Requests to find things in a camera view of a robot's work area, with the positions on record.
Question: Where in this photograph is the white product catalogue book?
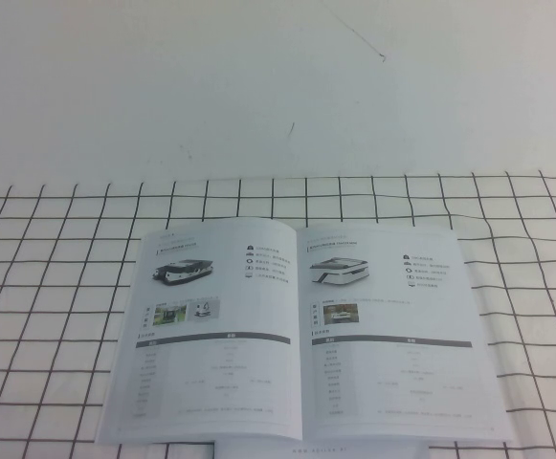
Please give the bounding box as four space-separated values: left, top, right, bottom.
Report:
96 217 516 444

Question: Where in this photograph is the white black-grid checkered cloth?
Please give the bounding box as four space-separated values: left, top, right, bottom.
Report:
0 169 556 459

